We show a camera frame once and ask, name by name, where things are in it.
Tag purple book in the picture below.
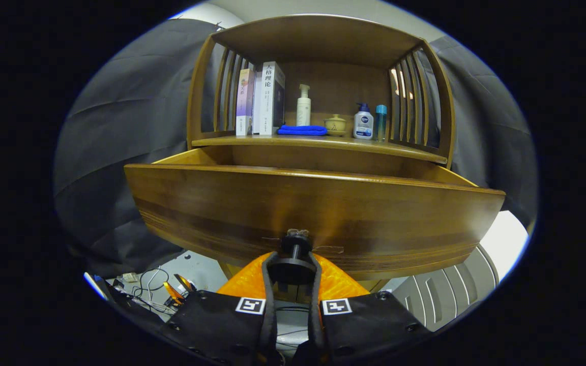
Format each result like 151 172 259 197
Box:
236 69 256 136

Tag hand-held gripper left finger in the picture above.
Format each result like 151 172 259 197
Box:
163 251 279 366

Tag white table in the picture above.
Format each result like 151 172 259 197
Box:
479 210 530 267

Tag floor cables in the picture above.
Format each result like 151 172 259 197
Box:
115 267 182 316

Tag wooden drawer with black knob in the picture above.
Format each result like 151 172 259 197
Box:
124 145 506 285

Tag thick white book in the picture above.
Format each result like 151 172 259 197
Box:
252 61 286 135

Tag grey slatted chair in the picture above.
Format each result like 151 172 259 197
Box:
392 244 500 331

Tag folded blue cloth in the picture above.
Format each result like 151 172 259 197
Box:
277 125 328 136

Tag wooden countertop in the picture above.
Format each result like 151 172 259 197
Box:
191 133 449 164

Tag white bottle with blue pump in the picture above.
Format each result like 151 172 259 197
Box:
353 103 374 140

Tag slim teal bottle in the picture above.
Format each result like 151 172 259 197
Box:
375 105 388 142

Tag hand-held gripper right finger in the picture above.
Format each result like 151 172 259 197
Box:
307 252 433 366

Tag orange black tool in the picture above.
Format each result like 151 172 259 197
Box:
163 273 197 306

